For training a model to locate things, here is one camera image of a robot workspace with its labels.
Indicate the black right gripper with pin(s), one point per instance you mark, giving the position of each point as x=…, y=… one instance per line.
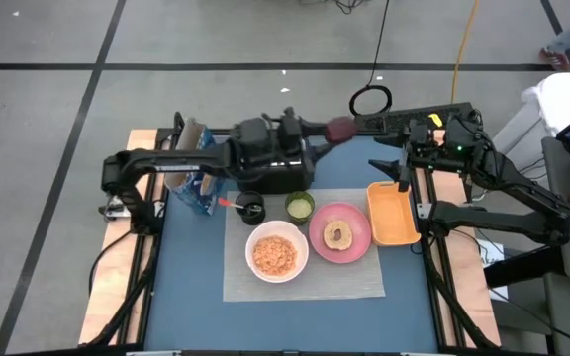
x=428, y=148

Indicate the white bowl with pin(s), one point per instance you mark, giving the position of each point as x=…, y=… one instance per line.
x=253, y=247

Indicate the orange cereal flakes heap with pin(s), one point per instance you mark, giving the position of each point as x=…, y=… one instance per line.
x=275, y=254

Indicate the black metal beam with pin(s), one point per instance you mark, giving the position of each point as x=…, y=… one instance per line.
x=522, y=267

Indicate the black table frame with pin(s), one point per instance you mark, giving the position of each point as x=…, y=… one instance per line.
x=142, y=306

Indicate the white paper sheet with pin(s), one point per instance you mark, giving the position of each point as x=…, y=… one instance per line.
x=488, y=252

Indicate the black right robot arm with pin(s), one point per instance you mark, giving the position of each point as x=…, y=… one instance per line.
x=512, y=222

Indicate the toasted bagel half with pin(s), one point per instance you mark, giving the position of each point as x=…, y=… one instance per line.
x=328, y=237

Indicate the orange plastic tray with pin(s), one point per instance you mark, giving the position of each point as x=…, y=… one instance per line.
x=391, y=217

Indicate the green cup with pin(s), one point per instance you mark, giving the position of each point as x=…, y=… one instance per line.
x=299, y=207

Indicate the black cup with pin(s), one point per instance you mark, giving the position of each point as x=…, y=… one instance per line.
x=245, y=218

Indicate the red plum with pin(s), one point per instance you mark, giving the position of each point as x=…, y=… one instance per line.
x=342, y=129

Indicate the blue frosted flakes cereal box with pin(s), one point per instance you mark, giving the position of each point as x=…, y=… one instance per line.
x=196, y=188

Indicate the yellow tag on gripper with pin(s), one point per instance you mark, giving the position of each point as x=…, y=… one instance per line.
x=435, y=119

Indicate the black computer case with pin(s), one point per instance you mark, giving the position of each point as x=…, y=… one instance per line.
x=394, y=121

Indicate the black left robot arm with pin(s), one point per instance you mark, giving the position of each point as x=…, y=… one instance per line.
x=176, y=163

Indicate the wooden table side board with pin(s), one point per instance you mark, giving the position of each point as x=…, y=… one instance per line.
x=463, y=296
x=107, y=277

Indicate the black and silver toaster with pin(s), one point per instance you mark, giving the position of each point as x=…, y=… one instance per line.
x=285, y=180

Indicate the pink plate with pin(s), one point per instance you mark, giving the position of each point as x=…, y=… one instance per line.
x=359, y=247

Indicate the beige woven placemat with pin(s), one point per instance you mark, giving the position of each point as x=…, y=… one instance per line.
x=314, y=287

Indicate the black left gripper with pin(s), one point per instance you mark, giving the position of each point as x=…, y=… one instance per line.
x=290, y=136

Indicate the white trash bin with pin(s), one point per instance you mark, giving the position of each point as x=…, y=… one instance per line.
x=547, y=104

